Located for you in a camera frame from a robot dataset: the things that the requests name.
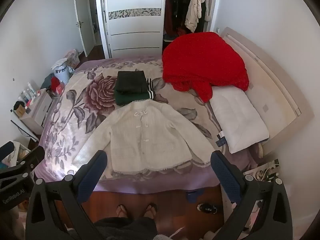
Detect row of toiletry bottles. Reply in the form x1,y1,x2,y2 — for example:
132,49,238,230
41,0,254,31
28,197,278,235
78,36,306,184
19,82,42,105

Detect floral fabric bin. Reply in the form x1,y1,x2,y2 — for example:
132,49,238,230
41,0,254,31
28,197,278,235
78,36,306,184
0,140,33,170

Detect person's black fleece garment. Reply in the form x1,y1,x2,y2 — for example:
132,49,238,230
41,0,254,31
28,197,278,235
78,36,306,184
95,217,158,240

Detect grey cloth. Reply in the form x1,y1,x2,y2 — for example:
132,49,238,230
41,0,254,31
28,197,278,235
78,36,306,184
40,75,54,89

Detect hanging beige coat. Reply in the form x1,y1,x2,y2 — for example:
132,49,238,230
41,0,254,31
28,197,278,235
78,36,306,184
184,0,206,33

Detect white pillow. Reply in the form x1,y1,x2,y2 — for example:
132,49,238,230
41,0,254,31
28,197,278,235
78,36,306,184
209,85,270,154

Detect folded green sweater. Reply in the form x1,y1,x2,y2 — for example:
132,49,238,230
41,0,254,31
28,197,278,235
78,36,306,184
114,79,157,107

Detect folded dark garment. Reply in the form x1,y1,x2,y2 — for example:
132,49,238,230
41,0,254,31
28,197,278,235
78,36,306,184
114,70,148,93

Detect person's left foot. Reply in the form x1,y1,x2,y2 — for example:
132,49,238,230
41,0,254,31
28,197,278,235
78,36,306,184
117,204,129,218

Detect black sneaker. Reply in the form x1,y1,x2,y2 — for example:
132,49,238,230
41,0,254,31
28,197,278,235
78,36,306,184
197,203,217,215

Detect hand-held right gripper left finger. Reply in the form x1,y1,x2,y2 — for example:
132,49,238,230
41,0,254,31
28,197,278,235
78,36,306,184
25,150,108,240

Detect white nightstand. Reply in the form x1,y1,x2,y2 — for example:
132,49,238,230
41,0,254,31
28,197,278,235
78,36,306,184
11,88,54,137

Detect dark hanging clothes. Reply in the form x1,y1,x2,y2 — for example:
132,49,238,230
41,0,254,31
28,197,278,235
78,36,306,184
164,0,190,37

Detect red cloth item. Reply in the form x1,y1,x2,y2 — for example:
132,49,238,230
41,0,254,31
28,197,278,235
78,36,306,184
50,77,66,94

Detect white room door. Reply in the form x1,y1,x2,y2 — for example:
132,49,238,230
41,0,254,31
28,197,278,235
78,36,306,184
73,0,95,57

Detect cluttered small box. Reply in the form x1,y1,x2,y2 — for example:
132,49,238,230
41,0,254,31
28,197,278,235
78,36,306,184
244,159,284,182

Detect red blanket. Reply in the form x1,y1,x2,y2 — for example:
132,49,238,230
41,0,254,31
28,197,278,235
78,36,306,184
162,32,250,103

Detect white fuzzy jacket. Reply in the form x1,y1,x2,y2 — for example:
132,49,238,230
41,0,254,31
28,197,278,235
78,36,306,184
71,99,217,173

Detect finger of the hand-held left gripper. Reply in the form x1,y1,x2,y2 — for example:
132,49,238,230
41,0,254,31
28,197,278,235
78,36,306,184
0,141,15,161
15,145,45,174

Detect beige bed headboard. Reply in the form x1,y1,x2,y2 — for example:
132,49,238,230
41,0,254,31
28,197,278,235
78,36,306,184
220,27,315,155

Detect floral plush blanket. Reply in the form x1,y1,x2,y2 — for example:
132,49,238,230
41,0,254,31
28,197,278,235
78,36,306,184
34,56,253,195

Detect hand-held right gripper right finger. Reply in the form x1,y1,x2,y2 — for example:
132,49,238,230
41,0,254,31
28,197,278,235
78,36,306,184
210,150,293,240

